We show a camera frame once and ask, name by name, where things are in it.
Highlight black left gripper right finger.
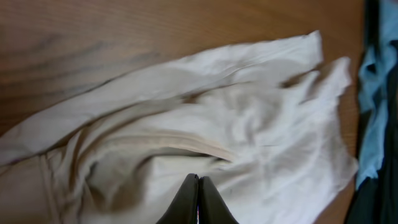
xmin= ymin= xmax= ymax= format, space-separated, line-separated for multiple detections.
xmin=198 ymin=176 xmax=238 ymax=224

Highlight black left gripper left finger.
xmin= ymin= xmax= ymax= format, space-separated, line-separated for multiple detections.
xmin=156 ymin=174 xmax=199 ymax=224

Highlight beige cargo shorts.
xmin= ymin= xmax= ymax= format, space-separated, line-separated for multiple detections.
xmin=1 ymin=32 xmax=358 ymax=223

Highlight black garment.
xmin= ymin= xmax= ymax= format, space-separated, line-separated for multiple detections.
xmin=343 ymin=0 xmax=398 ymax=224

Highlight blue denim garment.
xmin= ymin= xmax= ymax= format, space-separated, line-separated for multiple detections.
xmin=356 ymin=0 xmax=397 ymax=189

